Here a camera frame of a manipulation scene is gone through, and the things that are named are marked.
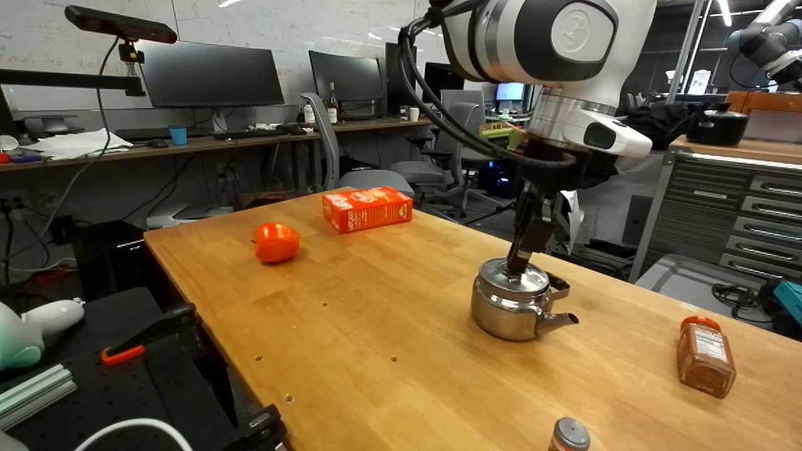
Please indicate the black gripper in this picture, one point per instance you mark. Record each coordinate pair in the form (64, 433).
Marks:
(544, 172)

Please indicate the steel kettle lid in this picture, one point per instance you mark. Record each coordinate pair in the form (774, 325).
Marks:
(498, 277)

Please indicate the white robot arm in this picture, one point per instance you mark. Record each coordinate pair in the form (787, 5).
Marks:
(579, 57)

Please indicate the steel kettle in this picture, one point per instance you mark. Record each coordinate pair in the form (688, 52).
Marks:
(520, 316)

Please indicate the orange Late July cracker box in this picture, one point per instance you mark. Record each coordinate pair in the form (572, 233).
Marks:
(366, 210)

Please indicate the small grey-capped bottle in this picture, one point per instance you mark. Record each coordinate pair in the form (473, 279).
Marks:
(569, 435)

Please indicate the orange spice jar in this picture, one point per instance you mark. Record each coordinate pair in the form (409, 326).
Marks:
(701, 356)

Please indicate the grey drawer cabinet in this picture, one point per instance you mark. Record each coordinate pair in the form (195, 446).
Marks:
(733, 206)

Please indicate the black pot on cabinet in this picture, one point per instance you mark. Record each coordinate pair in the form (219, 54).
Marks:
(718, 127)

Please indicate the computer monitor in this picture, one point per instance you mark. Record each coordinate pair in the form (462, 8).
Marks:
(356, 83)
(209, 76)

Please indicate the red apple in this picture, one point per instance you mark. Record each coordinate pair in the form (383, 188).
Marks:
(277, 243)

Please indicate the teal black bag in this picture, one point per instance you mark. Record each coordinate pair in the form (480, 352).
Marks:
(774, 307)

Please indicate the blue cup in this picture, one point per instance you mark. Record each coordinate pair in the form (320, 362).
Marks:
(178, 136)

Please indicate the left computer monitor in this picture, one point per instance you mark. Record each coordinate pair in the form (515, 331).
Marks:
(209, 76)

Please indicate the black electronics box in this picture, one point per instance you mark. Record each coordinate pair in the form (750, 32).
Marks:
(110, 260)

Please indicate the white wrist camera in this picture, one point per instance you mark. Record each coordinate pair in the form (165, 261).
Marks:
(585, 127)

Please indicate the orange handled clamp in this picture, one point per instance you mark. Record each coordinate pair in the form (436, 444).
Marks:
(136, 344)

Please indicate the overhead black camera bar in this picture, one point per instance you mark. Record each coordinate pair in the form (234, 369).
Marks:
(120, 25)

